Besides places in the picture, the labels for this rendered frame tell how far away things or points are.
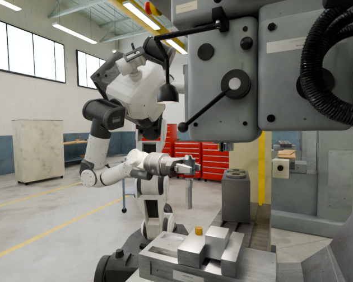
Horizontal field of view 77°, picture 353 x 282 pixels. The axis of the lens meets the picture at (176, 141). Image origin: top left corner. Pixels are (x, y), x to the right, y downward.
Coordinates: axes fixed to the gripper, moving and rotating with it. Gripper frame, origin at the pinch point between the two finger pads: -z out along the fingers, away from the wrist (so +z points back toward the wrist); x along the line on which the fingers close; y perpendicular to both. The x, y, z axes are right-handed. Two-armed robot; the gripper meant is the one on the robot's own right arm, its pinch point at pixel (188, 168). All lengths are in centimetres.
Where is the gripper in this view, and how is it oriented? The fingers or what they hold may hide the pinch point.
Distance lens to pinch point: 78.2
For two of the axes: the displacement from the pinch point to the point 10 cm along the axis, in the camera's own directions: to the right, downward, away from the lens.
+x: 6.2, -0.6, 7.8
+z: -7.8, -0.3, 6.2
